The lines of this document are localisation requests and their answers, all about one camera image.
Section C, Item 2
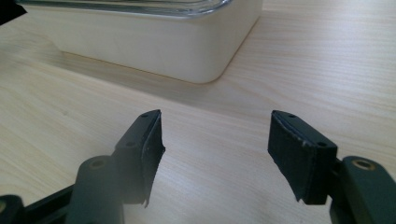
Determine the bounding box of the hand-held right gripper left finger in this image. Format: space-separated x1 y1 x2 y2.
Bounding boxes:
65 108 166 224

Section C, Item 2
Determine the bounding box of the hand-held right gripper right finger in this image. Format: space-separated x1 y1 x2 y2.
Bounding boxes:
267 109 396 224

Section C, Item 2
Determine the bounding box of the cream storage box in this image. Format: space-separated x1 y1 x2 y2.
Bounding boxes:
18 0 264 85

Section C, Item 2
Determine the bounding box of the dark object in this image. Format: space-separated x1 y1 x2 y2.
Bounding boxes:
0 0 28 26

